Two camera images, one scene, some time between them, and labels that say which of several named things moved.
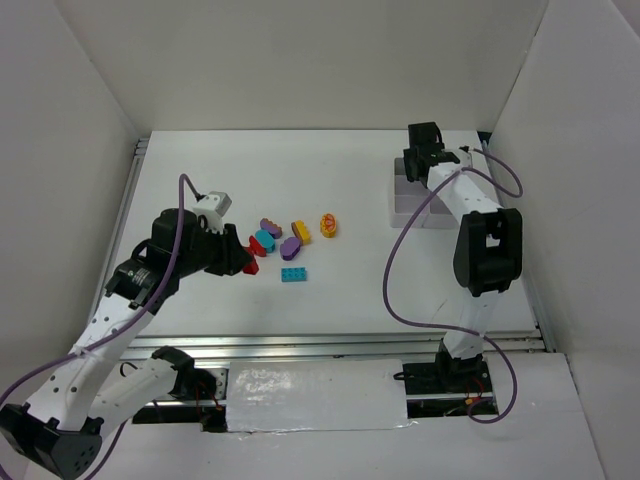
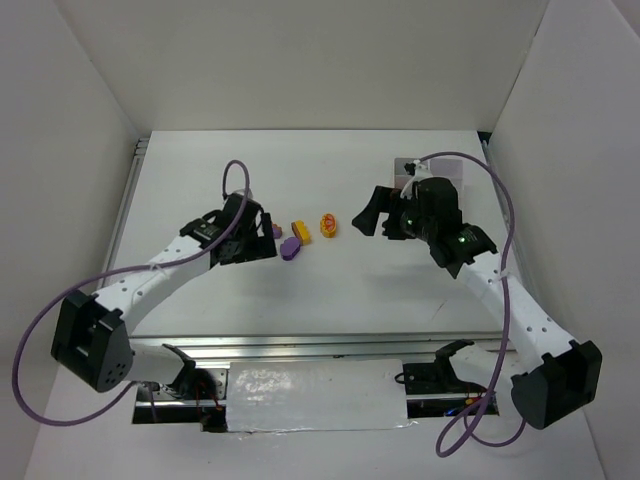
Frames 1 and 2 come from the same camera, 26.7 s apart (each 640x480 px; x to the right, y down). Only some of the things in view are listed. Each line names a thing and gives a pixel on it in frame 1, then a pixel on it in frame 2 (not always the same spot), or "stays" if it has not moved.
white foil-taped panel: (315, 395) stays
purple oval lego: (290, 248) stays
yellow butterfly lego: (328, 225) stays
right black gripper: (420, 154) -> (392, 220)
